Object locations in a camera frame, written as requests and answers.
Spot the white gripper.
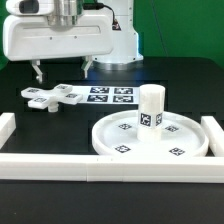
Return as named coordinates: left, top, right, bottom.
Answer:
left=3, top=14, right=113, bottom=83

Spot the white cross-shaped table base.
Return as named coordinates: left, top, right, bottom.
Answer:
left=21, top=84, right=83, bottom=113

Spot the white round table top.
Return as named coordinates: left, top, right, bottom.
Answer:
left=92, top=110, right=209, bottom=159

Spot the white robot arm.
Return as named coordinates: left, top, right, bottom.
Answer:
left=3, top=0, right=143, bottom=81

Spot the white marker sheet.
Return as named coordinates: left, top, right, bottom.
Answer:
left=72, top=86, right=139, bottom=105

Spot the white left fence bar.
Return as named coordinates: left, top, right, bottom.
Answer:
left=0, top=113, right=16, bottom=149

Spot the white fence bar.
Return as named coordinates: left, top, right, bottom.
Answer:
left=201, top=116, right=224, bottom=157
left=0, top=113, right=16, bottom=149
left=0, top=153, right=224, bottom=183

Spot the white front fence bar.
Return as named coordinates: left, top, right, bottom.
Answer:
left=0, top=153, right=224, bottom=183

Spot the white right fence bar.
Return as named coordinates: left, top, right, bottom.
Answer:
left=201, top=116, right=224, bottom=157

